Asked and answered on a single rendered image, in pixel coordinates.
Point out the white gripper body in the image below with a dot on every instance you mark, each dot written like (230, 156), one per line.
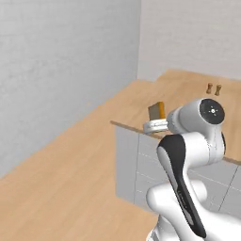
(154, 127)

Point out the grey drawer front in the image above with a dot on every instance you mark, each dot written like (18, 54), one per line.
(147, 144)
(147, 164)
(142, 189)

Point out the brown shaker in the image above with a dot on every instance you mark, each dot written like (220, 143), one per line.
(218, 90)
(209, 88)

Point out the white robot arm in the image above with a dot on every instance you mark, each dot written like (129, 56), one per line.
(200, 147)

